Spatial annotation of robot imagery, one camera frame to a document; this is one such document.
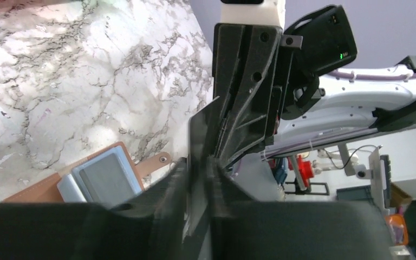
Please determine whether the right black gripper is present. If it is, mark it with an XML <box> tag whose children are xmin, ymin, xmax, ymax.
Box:
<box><xmin>213</xmin><ymin>5</ymin><xmax>358</xmax><ymax>167</ymax></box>

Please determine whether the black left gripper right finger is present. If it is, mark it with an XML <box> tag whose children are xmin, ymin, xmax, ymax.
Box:
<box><xmin>207</xmin><ymin>157</ymin><xmax>393</xmax><ymax>259</ymax></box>

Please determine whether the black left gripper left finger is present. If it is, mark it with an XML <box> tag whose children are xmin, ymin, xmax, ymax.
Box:
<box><xmin>0</xmin><ymin>158</ymin><xmax>189</xmax><ymax>259</ymax></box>

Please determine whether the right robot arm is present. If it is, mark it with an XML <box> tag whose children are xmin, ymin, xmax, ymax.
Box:
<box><xmin>206</xmin><ymin>1</ymin><xmax>416</xmax><ymax>259</ymax></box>

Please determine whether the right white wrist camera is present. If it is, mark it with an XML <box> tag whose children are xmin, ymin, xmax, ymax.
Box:
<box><xmin>219</xmin><ymin>0</ymin><xmax>286</xmax><ymax>29</ymax></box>

